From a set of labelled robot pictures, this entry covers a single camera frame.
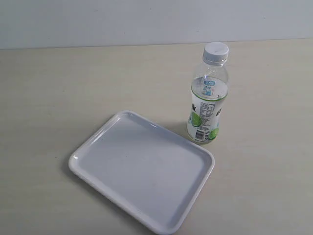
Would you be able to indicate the clear Gatorade drink bottle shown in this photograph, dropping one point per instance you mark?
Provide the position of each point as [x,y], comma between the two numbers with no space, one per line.
[209,89]

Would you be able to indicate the white bottle cap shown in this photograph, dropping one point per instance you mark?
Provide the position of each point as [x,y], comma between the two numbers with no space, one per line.
[215,51]

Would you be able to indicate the white rectangular plastic tray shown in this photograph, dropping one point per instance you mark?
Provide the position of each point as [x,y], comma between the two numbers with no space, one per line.
[150,172]

